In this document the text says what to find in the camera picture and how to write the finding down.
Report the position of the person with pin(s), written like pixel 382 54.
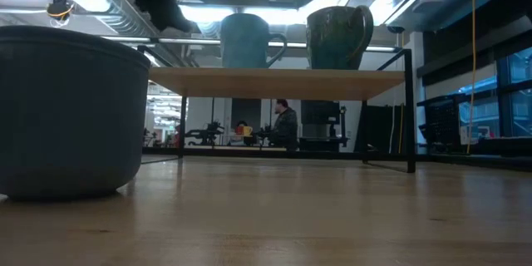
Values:
pixel 286 126

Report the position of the wooden shelf black metal frame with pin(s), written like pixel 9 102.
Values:
pixel 274 84

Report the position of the dark grey mug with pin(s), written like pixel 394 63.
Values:
pixel 70 112

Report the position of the black yellow ceiling device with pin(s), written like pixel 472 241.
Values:
pixel 59 8

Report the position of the black metal table frame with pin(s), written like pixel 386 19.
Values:
pixel 324 154

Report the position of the light blue mug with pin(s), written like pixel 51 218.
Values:
pixel 245 41

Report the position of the black background robot arm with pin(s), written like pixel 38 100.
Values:
pixel 205 134

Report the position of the small yellow mug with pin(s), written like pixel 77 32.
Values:
pixel 247 130

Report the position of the red background object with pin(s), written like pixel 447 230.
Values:
pixel 178 135

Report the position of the black storage rack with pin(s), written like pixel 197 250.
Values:
pixel 440 122

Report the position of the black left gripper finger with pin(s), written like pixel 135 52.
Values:
pixel 166 8

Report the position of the black background monitor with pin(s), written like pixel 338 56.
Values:
pixel 320 114

